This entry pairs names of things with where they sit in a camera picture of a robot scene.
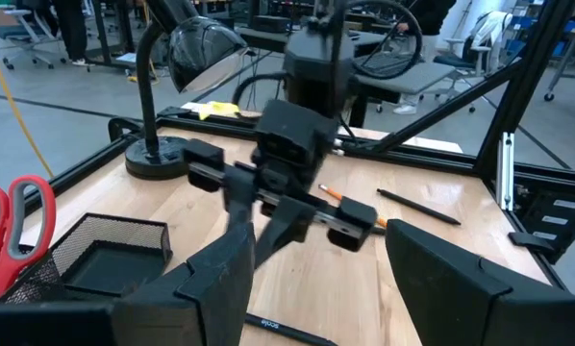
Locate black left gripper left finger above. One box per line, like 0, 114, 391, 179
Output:
0, 221, 257, 346

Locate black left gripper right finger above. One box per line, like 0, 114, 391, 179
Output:
386, 218, 575, 346

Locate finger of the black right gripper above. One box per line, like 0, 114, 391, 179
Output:
253, 195, 318, 269
222, 164, 261, 228

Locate orange pencil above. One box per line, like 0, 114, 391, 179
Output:
318, 184, 388, 228

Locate red grey scissors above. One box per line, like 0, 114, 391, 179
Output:
0, 175, 58, 303

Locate black mesh desk organizer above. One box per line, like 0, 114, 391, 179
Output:
0, 212, 174, 309

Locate office chair with white jacket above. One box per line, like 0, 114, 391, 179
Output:
432, 10, 515, 115

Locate grey office chair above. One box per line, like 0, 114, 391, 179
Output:
0, 7, 54, 71

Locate grey desk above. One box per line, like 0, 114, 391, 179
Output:
349, 61, 458, 129

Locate person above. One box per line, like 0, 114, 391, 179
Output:
392, 0, 458, 116
51, 0, 90, 67

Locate yellow cable tag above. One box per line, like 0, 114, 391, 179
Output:
198, 99, 241, 121

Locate black aluminium frame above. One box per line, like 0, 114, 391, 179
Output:
46, 0, 575, 294

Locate yellow floor cable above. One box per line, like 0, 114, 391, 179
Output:
0, 28, 54, 179

